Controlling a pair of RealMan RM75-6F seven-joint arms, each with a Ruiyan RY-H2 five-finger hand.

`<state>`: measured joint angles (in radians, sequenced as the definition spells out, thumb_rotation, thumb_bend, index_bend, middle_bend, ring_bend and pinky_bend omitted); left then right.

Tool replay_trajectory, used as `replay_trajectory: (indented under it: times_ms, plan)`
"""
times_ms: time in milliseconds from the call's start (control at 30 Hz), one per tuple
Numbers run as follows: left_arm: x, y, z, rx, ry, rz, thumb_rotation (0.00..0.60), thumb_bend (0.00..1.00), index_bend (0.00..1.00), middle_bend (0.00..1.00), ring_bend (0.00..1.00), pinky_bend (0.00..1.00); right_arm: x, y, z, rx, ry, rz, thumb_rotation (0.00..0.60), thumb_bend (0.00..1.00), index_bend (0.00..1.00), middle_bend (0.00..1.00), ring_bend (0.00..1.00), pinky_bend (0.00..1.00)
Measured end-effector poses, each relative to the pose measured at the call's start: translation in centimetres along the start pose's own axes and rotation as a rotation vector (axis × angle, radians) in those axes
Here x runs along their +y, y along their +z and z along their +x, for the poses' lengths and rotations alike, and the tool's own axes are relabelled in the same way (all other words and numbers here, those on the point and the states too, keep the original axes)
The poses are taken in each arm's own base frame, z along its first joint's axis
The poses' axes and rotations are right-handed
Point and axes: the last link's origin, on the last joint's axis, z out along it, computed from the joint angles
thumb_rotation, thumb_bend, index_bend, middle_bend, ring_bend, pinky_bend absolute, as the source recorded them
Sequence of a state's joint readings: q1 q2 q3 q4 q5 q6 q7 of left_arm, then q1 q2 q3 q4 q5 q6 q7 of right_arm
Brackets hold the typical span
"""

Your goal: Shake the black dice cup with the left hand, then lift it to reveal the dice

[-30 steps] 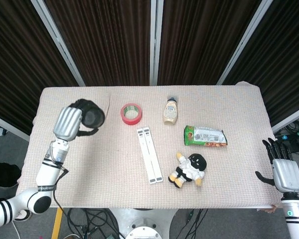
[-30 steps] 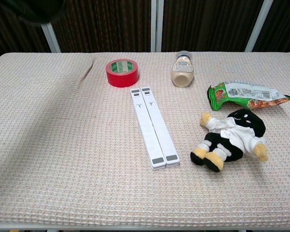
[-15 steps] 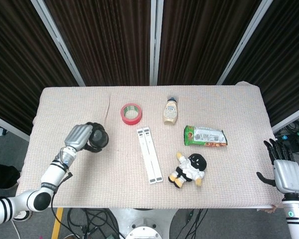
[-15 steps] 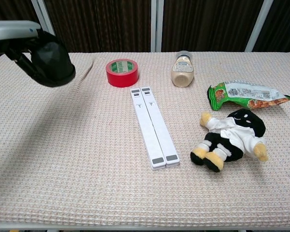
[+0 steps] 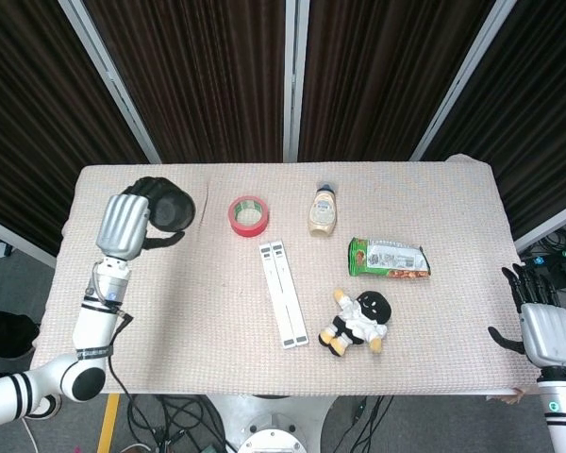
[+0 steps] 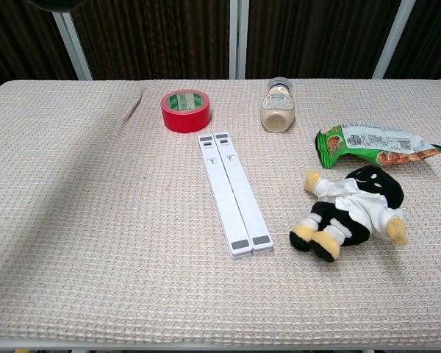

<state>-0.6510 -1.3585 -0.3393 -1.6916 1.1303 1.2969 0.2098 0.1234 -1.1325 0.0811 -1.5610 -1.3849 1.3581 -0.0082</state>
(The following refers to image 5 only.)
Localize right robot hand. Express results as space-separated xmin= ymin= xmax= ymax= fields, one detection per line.
xmin=488 ymin=263 xmax=566 ymax=370

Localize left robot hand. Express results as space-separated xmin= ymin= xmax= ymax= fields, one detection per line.
xmin=95 ymin=176 xmax=186 ymax=262

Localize black dome-shaped object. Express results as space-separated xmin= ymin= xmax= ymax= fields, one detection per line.
xmin=148 ymin=186 xmax=197 ymax=233

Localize brown tape piece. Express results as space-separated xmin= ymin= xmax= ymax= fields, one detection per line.
xmin=488 ymin=386 xmax=540 ymax=405

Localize black power strip with plugs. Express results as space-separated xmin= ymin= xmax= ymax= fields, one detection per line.
xmin=523 ymin=248 xmax=566 ymax=290

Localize red tape roll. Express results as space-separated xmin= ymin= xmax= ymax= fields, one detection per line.
xmin=227 ymin=195 xmax=271 ymax=238

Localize beige waffle tablecloth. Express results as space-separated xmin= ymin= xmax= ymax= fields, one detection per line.
xmin=30 ymin=154 xmax=541 ymax=396

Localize dark brown curtain panel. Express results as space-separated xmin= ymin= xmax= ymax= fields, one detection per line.
xmin=297 ymin=0 xmax=496 ymax=162
xmin=422 ymin=0 xmax=566 ymax=237
xmin=82 ymin=0 xmax=289 ymax=164
xmin=0 ymin=0 xmax=148 ymax=256

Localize black bag on floor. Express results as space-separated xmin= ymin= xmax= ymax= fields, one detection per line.
xmin=0 ymin=309 xmax=42 ymax=360

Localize green snack bag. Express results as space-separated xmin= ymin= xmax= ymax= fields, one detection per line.
xmin=348 ymin=236 xmax=433 ymax=279

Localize black plush doll white coat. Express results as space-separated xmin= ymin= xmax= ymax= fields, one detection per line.
xmin=318 ymin=288 xmax=391 ymax=357

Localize yellow floor tape strip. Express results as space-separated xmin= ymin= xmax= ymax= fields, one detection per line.
xmin=96 ymin=394 xmax=122 ymax=453

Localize mayonnaise squeeze bottle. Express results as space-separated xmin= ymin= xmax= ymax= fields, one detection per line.
xmin=308 ymin=181 xmax=337 ymax=238

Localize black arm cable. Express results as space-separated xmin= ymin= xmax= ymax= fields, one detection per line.
xmin=104 ymin=306 xmax=136 ymax=397

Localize white partition base rail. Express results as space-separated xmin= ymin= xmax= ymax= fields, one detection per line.
xmin=0 ymin=211 xmax=58 ymax=270
xmin=513 ymin=195 xmax=566 ymax=254

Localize white partition post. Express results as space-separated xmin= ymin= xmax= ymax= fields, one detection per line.
xmin=58 ymin=0 xmax=162 ymax=165
xmin=408 ymin=0 xmax=518 ymax=161
xmin=282 ymin=0 xmax=311 ymax=164

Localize black floor cable bundle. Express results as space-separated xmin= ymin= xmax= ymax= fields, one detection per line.
xmin=348 ymin=394 xmax=393 ymax=453
xmin=108 ymin=394 xmax=227 ymax=453

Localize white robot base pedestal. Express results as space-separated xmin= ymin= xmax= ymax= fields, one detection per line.
xmin=207 ymin=394 xmax=341 ymax=453

